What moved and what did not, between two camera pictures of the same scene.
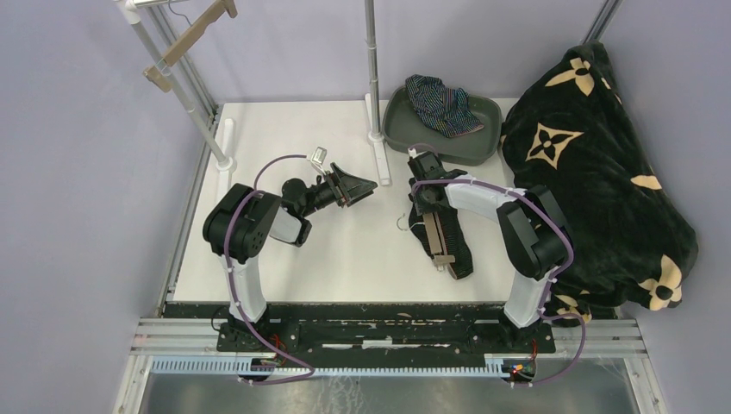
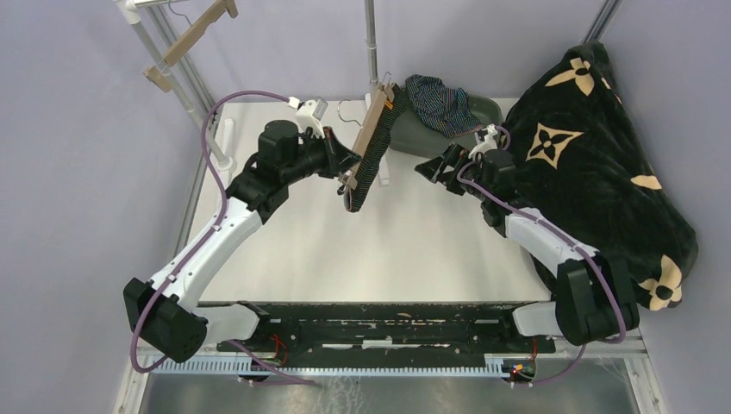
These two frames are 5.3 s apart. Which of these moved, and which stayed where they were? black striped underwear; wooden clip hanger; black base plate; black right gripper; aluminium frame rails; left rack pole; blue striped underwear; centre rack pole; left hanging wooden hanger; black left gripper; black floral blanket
Moved: black striped underwear; wooden clip hanger; black right gripper; black left gripper
Stayed: aluminium frame rails; left hanging wooden hanger; black floral blanket; centre rack pole; black base plate; blue striped underwear; left rack pole
